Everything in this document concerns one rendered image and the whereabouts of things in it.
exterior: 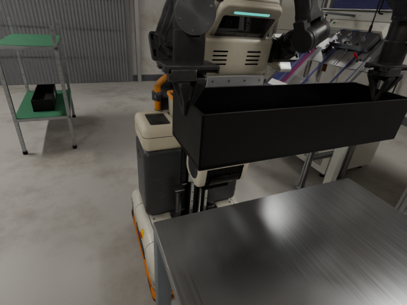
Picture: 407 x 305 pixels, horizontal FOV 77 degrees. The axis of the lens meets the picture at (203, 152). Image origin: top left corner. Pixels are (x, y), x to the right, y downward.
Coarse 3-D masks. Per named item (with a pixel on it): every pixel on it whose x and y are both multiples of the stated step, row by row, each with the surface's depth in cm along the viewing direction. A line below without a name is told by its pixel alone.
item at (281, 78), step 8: (320, 48) 221; (304, 56) 228; (312, 56) 221; (296, 64) 229; (304, 64) 222; (280, 72) 237; (288, 72) 230; (296, 72) 224; (272, 80) 238; (280, 80) 231; (288, 80) 224
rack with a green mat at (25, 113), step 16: (0, 48) 195; (16, 48) 199; (32, 48) 204; (48, 48) 208; (0, 64) 200; (64, 64) 292; (64, 96) 229; (16, 112) 236; (32, 112) 238; (48, 112) 241; (64, 112) 244; (16, 128) 225
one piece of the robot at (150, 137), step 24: (144, 120) 120; (168, 120) 124; (144, 144) 116; (168, 144) 120; (144, 168) 123; (168, 168) 126; (144, 192) 132; (168, 192) 133; (192, 192) 132; (216, 192) 147
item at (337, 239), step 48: (288, 192) 80; (336, 192) 82; (192, 240) 61; (240, 240) 62; (288, 240) 63; (336, 240) 64; (384, 240) 65; (192, 288) 50; (240, 288) 51; (288, 288) 52; (336, 288) 52; (384, 288) 53
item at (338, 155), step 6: (336, 150) 186; (342, 150) 182; (336, 156) 187; (342, 156) 186; (330, 162) 193; (336, 162) 188; (342, 162) 189; (330, 168) 194; (336, 168) 190; (330, 174) 194; (336, 174) 194; (324, 180) 200; (330, 180) 195
